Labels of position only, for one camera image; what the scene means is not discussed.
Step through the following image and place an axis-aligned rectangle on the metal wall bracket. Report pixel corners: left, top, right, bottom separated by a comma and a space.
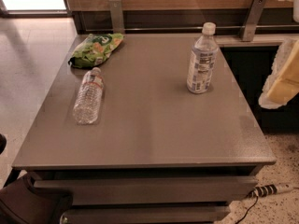
240, 0, 266, 42
108, 0, 125, 34

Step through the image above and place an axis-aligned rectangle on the right metal wall bracket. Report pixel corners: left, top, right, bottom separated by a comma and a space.
240, 0, 266, 42

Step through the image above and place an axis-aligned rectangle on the clear plastic water bottle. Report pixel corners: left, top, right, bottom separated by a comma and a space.
73, 67, 104, 125

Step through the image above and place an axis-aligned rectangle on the blue label plastic bottle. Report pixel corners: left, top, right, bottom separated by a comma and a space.
187, 22, 218, 94

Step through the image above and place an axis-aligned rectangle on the grey drawer cabinet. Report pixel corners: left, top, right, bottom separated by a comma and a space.
13, 35, 276, 224

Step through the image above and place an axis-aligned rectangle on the left metal wall bracket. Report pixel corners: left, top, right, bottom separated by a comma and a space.
108, 0, 125, 34

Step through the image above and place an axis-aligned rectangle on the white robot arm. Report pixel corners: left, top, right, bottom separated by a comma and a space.
258, 0, 299, 109

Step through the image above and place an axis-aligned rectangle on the black power cable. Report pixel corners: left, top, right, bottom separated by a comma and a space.
235, 195, 260, 224

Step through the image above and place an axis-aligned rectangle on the green chip bag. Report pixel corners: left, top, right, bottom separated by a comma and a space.
68, 33, 124, 69

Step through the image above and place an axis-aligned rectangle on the white power strip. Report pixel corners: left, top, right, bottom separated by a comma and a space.
247, 183, 294, 198

